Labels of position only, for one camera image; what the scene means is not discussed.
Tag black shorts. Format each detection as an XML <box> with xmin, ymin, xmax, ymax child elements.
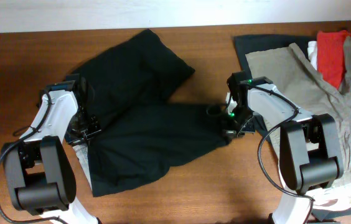
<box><xmin>75</xmin><ymin>29</ymin><xmax>228</xmax><ymax>197</ymax></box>

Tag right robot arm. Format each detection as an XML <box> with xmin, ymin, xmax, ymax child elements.
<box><xmin>221</xmin><ymin>72</ymin><xmax>344</xmax><ymax>224</ymax></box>

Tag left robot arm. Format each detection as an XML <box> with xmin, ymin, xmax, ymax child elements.
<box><xmin>0</xmin><ymin>74</ymin><xmax>101</xmax><ymax>224</ymax></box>

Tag khaki beige shorts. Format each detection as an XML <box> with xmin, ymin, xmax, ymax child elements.
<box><xmin>246</xmin><ymin>37</ymin><xmax>351</xmax><ymax>185</ymax></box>

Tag dark green garment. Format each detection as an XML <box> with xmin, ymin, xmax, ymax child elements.
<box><xmin>233</xmin><ymin>34</ymin><xmax>316</xmax><ymax>80</ymax></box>

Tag white folded garment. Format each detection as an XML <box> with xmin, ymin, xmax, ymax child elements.
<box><xmin>307</xmin><ymin>41</ymin><xmax>318</xmax><ymax>70</ymax></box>

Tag red garment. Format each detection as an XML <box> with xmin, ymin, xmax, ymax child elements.
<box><xmin>317</xmin><ymin>30</ymin><xmax>351</xmax><ymax>89</ymax></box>

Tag white printed garment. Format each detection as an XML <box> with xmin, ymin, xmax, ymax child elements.
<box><xmin>306</xmin><ymin>172</ymin><xmax>351</xmax><ymax>212</ymax></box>

